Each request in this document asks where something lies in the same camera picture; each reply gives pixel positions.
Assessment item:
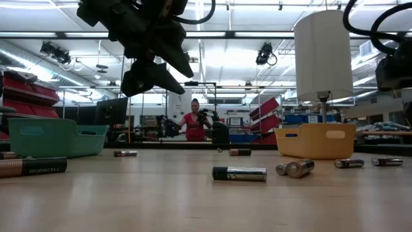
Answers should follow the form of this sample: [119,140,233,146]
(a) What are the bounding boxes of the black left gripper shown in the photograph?
[108,12,195,98]

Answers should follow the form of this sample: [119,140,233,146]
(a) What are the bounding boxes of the Duracell copper black battery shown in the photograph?
[0,156,68,179]

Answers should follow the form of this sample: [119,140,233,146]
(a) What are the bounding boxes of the black computer monitor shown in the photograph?
[94,97,129,126]

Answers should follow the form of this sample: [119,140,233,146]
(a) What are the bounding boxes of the person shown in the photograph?
[178,98,214,142]

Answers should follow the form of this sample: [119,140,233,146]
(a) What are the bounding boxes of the overhead light bar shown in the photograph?
[0,30,412,40]

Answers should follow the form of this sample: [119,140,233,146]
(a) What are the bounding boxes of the black office chair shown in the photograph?
[212,121,230,144]

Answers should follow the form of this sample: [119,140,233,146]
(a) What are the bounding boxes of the white blue sign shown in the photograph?
[227,110,246,128]

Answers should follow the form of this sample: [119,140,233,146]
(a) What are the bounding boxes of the black ceiling spotlights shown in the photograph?
[39,41,72,65]

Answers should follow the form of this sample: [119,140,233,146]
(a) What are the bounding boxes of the blue crate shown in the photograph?
[229,133,250,144]

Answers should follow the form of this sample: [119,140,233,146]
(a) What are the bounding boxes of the red storage bin rack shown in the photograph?
[0,69,61,141]
[248,97,281,145]

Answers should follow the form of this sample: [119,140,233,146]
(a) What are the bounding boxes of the green plastic bin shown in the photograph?
[8,117,109,159]

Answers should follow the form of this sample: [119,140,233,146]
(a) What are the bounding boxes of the blue storage bins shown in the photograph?
[283,112,338,125]

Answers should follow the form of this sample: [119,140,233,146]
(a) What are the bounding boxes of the white shade table lamp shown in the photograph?
[294,9,355,125]

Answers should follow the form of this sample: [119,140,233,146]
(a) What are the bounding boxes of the yellow plastic bin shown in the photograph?
[274,122,357,160]

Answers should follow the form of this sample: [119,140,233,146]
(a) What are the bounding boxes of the wooden side table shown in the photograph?
[355,130,412,146]

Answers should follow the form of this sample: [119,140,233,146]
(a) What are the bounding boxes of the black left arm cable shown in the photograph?
[172,0,216,26]

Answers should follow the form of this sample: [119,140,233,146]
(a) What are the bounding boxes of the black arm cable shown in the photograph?
[342,0,412,56]
[172,0,216,26]

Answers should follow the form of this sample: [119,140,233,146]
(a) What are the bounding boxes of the black table frame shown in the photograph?
[0,140,412,154]

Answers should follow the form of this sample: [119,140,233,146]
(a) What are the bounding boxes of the black ceiling camera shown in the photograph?
[255,41,278,67]

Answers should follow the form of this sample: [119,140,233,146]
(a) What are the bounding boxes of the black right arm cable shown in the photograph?
[342,0,412,56]

